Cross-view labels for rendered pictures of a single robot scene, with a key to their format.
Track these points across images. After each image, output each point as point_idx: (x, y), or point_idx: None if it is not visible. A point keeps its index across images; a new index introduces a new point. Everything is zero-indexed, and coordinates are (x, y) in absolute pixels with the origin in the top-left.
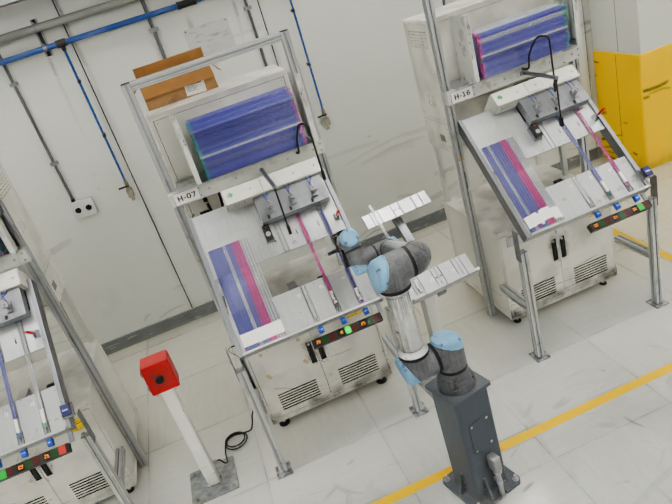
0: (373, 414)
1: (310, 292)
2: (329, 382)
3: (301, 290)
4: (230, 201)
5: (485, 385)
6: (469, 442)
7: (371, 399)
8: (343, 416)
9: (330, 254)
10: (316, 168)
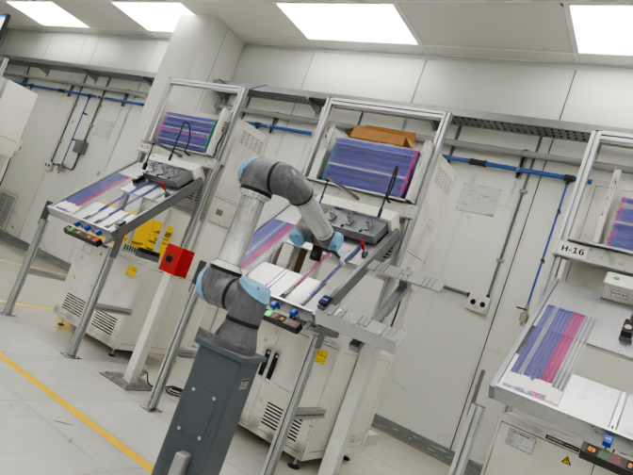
0: (242, 457)
1: (284, 276)
2: (254, 407)
3: (282, 270)
4: (317, 199)
5: (236, 355)
6: (181, 405)
7: (262, 458)
8: (231, 442)
9: None
10: (388, 217)
